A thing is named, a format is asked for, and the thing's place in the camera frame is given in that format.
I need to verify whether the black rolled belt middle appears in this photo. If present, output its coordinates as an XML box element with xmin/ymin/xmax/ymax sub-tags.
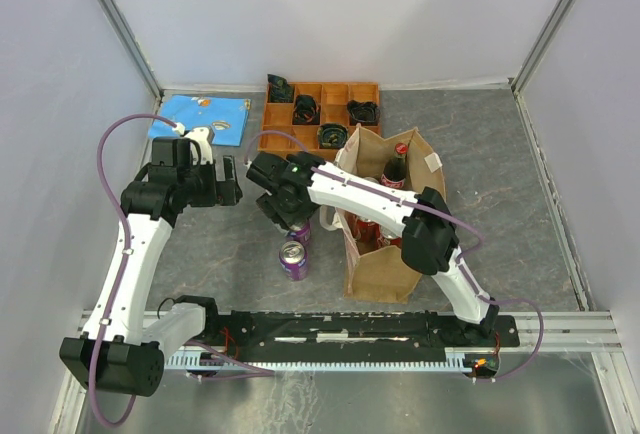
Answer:
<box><xmin>292</xmin><ymin>94</ymin><xmax>321</xmax><ymax>125</ymax></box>

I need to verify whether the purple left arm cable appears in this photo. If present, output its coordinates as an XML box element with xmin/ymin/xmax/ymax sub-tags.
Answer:
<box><xmin>87</xmin><ymin>113</ymin><xmax>275</xmax><ymax>428</ymax></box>

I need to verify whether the light blue cable duct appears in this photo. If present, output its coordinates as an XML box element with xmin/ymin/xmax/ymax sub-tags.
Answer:
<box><xmin>164</xmin><ymin>346</ymin><xmax>496</xmax><ymax>372</ymax></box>

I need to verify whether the tan canvas tote bag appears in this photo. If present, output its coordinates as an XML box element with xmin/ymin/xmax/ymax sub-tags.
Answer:
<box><xmin>319</xmin><ymin>126</ymin><xmax>447</xmax><ymax>304</ymax></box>

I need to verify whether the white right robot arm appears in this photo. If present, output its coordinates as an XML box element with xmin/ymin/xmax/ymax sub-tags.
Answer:
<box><xmin>245</xmin><ymin>152</ymin><xmax>499</xmax><ymax>345</ymax></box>

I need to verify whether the purple soda can front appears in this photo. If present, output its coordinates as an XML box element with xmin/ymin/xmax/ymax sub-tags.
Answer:
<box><xmin>279</xmin><ymin>240</ymin><xmax>308</xmax><ymax>281</ymax></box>

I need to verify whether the blue yellow rolled tie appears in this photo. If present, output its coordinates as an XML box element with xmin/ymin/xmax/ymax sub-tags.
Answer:
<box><xmin>317</xmin><ymin>123</ymin><xmax>349</xmax><ymax>149</ymax></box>

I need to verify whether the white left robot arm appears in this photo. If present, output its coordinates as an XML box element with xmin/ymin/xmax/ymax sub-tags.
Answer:
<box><xmin>59</xmin><ymin>128</ymin><xmax>242</xmax><ymax>397</ymax></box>

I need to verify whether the blue patterned cloth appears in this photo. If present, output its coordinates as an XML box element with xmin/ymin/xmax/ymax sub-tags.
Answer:
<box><xmin>159</xmin><ymin>95</ymin><xmax>251</xmax><ymax>147</ymax></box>

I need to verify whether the red cola can front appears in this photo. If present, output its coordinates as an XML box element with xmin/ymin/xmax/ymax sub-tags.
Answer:
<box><xmin>376</xmin><ymin>225</ymin><xmax>402</xmax><ymax>249</ymax></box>

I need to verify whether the black rolled belt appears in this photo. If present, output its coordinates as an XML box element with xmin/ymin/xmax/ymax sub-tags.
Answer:
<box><xmin>292</xmin><ymin>94</ymin><xmax>321</xmax><ymax>125</ymax></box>
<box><xmin>346</xmin><ymin>100</ymin><xmax>380</xmax><ymax>126</ymax></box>

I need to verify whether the dark patterned tie corner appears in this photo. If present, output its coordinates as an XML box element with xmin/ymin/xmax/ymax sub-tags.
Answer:
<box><xmin>267</xmin><ymin>74</ymin><xmax>295</xmax><ymax>104</ymax></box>

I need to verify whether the black rolled belt right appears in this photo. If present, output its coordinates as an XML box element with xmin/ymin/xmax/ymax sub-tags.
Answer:
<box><xmin>346</xmin><ymin>100</ymin><xmax>380</xmax><ymax>126</ymax></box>

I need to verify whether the orange compartment tray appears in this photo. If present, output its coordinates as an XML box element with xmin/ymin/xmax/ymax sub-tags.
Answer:
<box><xmin>261</xmin><ymin>81</ymin><xmax>381</xmax><ymax>161</ymax></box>

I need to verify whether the purple soda can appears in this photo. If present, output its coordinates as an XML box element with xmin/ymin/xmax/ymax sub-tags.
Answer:
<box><xmin>279</xmin><ymin>240</ymin><xmax>308</xmax><ymax>281</ymax></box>
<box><xmin>287</xmin><ymin>220</ymin><xmax>311</xmax><ymax>246</ymax></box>

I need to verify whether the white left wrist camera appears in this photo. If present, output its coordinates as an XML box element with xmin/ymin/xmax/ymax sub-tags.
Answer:
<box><xmin>182</xmin><ymin>126</ymin><xmax>214</xmax><ymax>165</ymax></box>

